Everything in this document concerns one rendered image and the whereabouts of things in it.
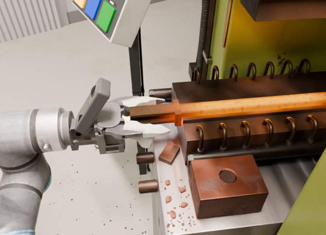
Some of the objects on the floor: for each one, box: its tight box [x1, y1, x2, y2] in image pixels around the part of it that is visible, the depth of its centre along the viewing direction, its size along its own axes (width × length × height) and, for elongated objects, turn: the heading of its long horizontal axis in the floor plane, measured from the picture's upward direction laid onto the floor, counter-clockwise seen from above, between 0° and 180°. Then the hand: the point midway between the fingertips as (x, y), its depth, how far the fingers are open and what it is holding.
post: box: [128, 33, 147, 175], centre depth 135 cm, size 4×4×108 cm
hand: (163, 113), depth 62 cm, fingers open, 8 cm apart
